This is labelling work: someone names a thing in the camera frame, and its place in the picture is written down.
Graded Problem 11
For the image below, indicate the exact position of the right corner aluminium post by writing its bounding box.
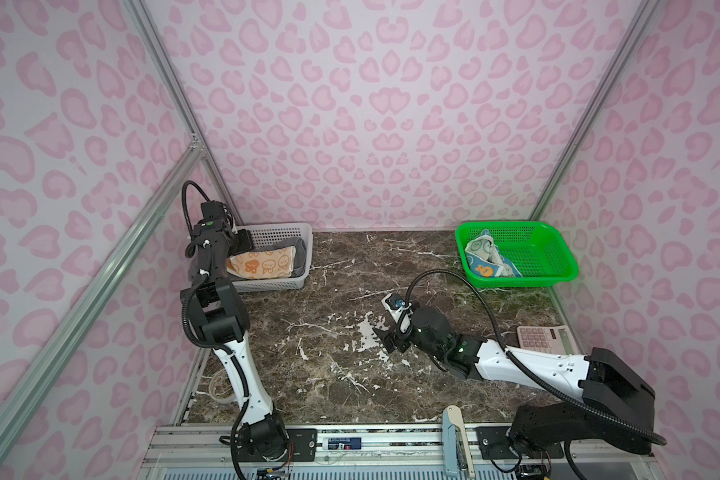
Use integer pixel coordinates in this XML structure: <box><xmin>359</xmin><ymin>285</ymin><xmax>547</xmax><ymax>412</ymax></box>
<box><xmin>528</xmin><ymin>0</ymin><xmax>665</xmax><ymax>221</ymax></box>

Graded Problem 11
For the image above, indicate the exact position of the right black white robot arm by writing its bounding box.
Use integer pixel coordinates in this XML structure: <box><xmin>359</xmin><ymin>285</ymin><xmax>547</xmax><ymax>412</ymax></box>
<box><xmin>375</xmin><ymin>295</ymin><xmax>667</xmax><ymax>455</ymax></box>

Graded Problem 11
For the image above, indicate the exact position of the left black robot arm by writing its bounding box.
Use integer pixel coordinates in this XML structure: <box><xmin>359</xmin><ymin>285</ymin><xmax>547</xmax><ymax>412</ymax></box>
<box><xmin>180</xmin><ymin>201</ymin><xmax>289</xmax><ymax>460</ymax></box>

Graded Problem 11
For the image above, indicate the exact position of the pink white calculator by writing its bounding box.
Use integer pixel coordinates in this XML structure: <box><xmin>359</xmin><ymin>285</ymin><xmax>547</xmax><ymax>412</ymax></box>
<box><xmin>517</xmin><ymin>326</ymin><xmax>580</xmax><ymax>355</ymax></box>

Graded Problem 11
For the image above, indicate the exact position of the green plastic basket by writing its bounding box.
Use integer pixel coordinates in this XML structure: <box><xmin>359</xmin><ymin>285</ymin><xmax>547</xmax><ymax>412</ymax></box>
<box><xmin>455</xmin><ymin>220</ymin><xmax>579</xmax><ymax>288</ymax></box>

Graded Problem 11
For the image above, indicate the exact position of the blue label sticker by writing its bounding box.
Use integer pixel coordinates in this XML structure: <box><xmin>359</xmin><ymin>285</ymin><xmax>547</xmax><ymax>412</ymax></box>
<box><xmin>325</xmin><ymin>437</ymin><xmax>362</xmax><ymax>451</ymax></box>

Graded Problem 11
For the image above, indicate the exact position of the beige clamp handle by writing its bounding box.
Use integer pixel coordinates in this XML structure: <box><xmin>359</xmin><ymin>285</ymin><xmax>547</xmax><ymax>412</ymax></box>
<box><xmin>441</xmin><ymin>405</ymin><xmax>476</xmax><ymax>479</ymax></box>

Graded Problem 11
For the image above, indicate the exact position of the clear tape roll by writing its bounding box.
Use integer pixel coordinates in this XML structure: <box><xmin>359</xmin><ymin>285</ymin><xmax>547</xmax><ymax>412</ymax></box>
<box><xmin>207</xmin><ymin>369</ymin><xmax>236</xmax><ymax>405</ymax></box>

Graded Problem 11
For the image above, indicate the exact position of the white plastic basket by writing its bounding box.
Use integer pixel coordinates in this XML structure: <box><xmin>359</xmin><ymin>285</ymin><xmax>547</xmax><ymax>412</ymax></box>
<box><xmin>197</xmin><ymin>221</ymin><xmax>314</xmax><ymax>293</ymax></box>

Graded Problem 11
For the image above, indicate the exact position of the grey towel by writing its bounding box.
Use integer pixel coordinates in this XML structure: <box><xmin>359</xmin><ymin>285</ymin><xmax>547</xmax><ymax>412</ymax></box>
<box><xmin>227</xmin><ymin>237</ymin><xmax>307</xmax><ymax>281</ymax></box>

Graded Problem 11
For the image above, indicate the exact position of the left corner aluminium post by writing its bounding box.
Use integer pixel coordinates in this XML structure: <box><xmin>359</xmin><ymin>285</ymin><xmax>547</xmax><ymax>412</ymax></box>
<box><xmin>122</xmin><ymin>0</ymin><xmax>244</xmax><ymax>226</ymax></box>

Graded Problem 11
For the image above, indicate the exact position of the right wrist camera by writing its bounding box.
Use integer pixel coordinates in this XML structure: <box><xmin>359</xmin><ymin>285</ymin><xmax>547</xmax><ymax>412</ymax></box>
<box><xmin>382</xmin><ymin>292</ymin><xmax>409</xmax><ymax>322</ymax></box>

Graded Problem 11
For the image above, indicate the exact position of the teal patterned towel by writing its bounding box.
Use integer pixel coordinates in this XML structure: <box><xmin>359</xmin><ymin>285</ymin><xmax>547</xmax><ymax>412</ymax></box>
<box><xmin>464</xmin><ymin>229</ymin><xmax>522</xmax><ymax>278</ymax></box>

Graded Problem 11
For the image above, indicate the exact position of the orange patterned towel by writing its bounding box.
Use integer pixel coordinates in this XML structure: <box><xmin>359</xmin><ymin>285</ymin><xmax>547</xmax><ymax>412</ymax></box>
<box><xmin>226</xmin><ymin>246</ymin><xmax>296</xmax><ymax>280</ymax></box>

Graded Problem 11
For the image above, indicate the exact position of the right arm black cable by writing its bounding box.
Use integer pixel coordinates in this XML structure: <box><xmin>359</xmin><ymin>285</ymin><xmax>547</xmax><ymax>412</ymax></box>
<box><xmin>395</xmin><ymin>268</ymin><xmax>668</xmax><ymax>448</ymax></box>

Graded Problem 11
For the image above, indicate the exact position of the corner aluminium post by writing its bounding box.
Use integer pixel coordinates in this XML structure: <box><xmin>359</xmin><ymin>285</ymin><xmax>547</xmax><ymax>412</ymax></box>
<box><xmin>122</xmin><ymin>0</ymin><xmax>244</xmax><ymax>226</ymax></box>
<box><xmin>528</xmin><ymin>0</ymin><xmax>665</xmax><ymax>221</ymax></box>

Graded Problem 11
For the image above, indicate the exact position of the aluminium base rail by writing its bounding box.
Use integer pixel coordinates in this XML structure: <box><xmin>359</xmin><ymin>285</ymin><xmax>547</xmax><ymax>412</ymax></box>
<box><xmin>137</xmin><ymin>423</ymin><xmax>664</xmax><ymax>479</ymax></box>

